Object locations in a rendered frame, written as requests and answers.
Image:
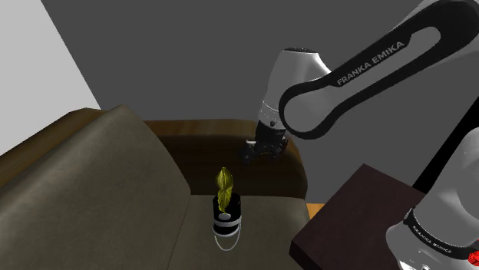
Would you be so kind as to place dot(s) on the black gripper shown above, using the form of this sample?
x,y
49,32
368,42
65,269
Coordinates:
x,y
267,144

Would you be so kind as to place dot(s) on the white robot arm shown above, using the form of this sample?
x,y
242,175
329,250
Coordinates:
x,y
374,82

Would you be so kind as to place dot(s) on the black pot with yellow plant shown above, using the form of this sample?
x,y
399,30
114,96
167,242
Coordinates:
x,y
226,213

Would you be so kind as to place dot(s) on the brown sofa with wooden arms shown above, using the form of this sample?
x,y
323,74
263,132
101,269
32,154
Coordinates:
x,y
97,187

